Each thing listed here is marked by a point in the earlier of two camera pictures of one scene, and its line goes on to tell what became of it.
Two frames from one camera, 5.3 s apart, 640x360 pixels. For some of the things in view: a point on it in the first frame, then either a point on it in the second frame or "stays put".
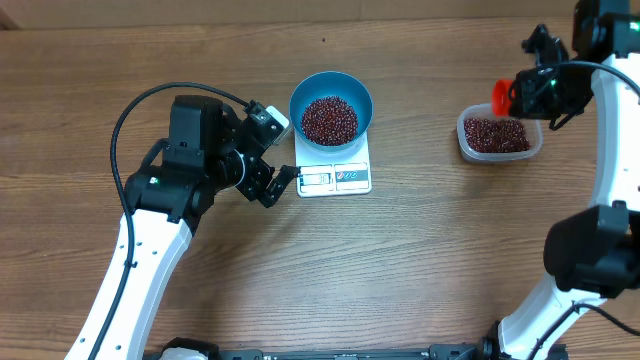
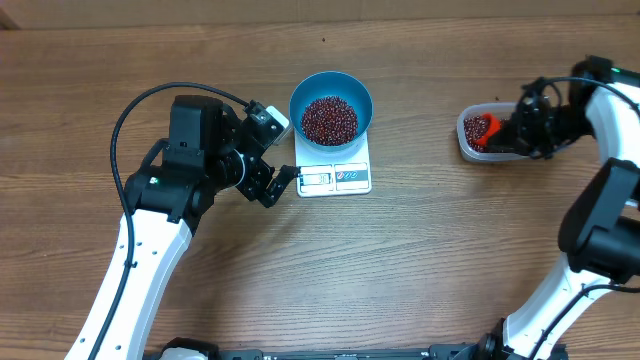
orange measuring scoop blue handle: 500,97 to 493,127
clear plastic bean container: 486,138 stays put
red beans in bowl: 330,121 stays put
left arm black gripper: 262,172 stays put
